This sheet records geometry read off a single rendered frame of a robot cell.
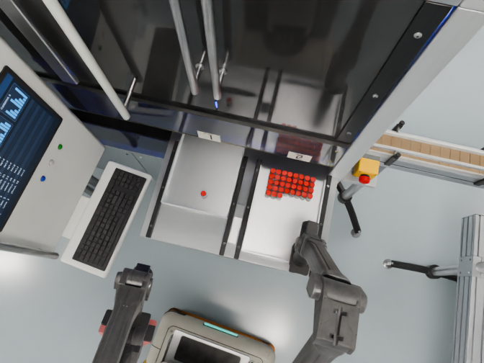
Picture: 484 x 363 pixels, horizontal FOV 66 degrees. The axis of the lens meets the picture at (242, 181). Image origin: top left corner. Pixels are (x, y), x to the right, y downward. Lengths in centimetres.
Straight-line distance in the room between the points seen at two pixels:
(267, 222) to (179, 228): 34
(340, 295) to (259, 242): 69
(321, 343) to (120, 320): 42
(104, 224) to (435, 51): 126
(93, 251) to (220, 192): 54
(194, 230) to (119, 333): 66
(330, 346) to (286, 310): 155
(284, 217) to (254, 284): 92
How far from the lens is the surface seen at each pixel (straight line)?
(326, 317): 76
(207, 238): 143
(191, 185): 147
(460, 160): 168
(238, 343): 203
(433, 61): 84
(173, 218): 146
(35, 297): 259
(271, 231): 143
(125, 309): 90
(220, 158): 150
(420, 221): 258
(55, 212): 154
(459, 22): 77
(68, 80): 137
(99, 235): 157
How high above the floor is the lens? 229
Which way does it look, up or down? 74 degrees down
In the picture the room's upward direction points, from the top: 1 degrees clockwise
